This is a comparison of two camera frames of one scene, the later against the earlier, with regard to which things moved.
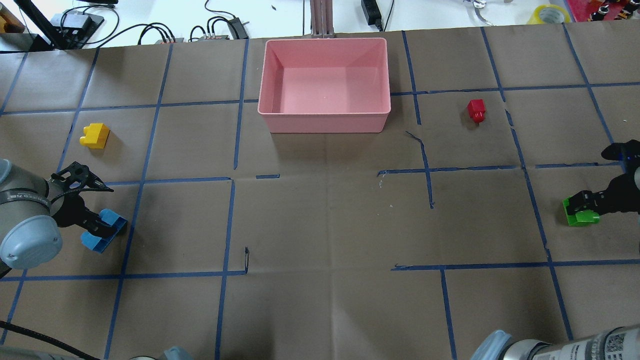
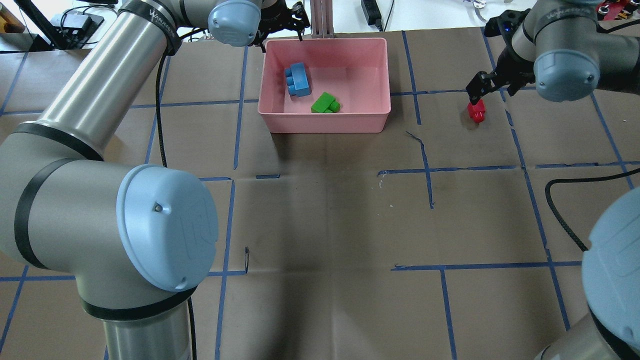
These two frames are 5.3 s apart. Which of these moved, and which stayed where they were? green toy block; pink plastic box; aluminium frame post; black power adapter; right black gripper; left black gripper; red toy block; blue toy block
Moved: left black gripper; green toy block; right black gripper; blue toy block
Stayed: pink plastic box; aluminium frame post; red toy block; black power adapter
